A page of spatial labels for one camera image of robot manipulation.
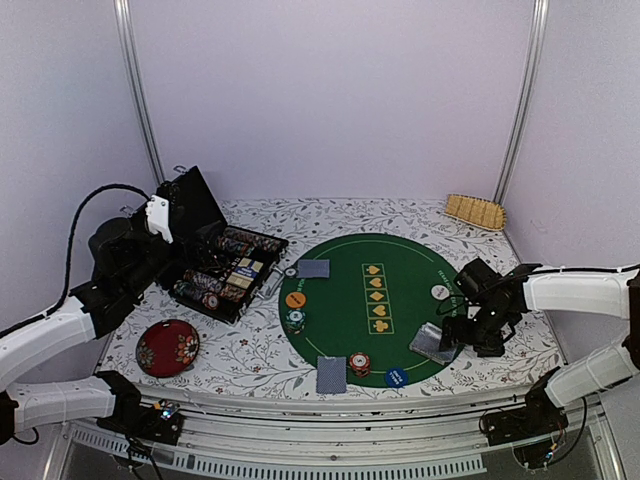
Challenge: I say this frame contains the right metal frame post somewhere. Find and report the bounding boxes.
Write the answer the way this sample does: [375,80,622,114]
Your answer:
[493,0,550,204]

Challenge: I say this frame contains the left metal frame post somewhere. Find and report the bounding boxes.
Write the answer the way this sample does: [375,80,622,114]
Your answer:
[113,0,166,185]

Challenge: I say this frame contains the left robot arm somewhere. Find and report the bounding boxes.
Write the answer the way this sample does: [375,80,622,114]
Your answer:
[1,195,173,443]

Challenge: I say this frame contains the yellow playing card box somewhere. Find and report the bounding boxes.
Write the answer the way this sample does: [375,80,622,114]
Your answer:
[225,257,264,290]

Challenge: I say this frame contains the orange big blind button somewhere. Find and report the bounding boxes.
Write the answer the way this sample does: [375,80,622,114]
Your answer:
[285,291,307,309]

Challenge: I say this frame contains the red five chip stack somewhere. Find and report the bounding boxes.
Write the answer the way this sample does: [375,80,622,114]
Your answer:
[201,292,220,311]

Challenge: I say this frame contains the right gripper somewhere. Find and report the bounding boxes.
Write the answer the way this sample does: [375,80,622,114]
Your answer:
[441,304,514,357]

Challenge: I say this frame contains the black poker chip case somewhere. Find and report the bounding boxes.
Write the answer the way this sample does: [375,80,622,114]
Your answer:
[156,166,289,324]

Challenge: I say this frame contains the dealt cards front edge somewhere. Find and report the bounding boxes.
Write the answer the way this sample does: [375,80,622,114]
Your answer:
[316,356,347,395]

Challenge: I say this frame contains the grey playing card deck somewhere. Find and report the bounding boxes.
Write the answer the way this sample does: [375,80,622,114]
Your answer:
[409,322,457,365]

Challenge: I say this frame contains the dealt cards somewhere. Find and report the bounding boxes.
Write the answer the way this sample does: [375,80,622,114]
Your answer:
[297,259,330,279]

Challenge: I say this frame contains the white dealer button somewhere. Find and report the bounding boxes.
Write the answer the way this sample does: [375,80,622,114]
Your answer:
[431,285,451,301]

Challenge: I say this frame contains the woven bamboo tray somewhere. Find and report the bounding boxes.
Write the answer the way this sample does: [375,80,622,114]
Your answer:
[444,194,507,231]

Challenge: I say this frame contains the green chip stack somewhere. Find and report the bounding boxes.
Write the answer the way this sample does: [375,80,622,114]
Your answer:
[284,309,306,334]

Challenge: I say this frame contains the blue small blind button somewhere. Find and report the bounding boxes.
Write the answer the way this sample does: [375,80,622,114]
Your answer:
[384,367,409,389]

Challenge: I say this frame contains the metal frame post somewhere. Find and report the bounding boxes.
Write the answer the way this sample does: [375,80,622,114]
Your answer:
[493,0,550,204]
[113,0,166,185]

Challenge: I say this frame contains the red floral plate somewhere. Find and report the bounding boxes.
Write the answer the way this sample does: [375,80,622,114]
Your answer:
[135,319,200,378]

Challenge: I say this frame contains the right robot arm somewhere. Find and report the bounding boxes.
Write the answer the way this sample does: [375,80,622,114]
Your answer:
[439,259,639,436]

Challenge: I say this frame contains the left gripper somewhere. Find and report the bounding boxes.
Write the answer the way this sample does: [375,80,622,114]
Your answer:
[123,220,222,299]

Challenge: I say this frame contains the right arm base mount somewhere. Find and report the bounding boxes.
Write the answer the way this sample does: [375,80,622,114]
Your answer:
[479,395,568,470]

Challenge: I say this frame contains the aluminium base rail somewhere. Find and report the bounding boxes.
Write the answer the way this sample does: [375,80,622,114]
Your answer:
[43,387,626,479]

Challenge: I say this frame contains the green round poker mat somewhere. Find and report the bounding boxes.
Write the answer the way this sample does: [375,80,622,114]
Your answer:
[278,233,466,388]

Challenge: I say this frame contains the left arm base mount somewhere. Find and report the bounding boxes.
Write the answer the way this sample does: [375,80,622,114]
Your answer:
[96,400,184,446]

